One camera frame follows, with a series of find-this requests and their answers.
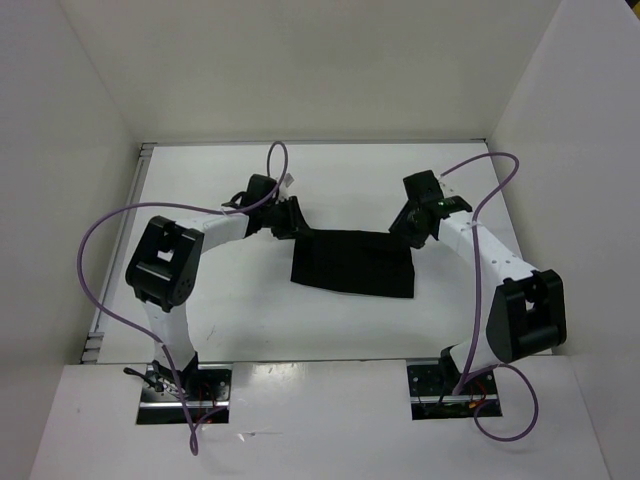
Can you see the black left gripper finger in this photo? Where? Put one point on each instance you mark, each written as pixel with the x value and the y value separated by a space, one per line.
pixel 298 224
pixel 286 232

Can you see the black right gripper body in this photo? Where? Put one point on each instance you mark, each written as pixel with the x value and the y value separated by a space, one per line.
pixel 414 236

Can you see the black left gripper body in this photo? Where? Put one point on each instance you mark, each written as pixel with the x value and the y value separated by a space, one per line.
pixel 276 215

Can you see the black skirt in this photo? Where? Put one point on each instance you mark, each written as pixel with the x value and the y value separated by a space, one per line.
pixel 354 262

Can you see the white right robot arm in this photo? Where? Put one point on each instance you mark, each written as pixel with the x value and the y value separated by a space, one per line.
pixel 520 310

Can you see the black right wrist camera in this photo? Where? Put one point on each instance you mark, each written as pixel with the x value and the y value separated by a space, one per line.
pixel 423 187

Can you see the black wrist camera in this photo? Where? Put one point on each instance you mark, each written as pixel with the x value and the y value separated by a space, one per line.
pixel 423 187
pixel 259 187

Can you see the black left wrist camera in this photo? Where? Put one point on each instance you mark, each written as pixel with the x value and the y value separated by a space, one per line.
pixel 259 187

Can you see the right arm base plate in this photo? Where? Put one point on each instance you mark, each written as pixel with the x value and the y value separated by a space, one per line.
pixel 431 399

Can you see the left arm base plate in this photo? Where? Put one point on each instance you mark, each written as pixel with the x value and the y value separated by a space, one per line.
pixel 207 400

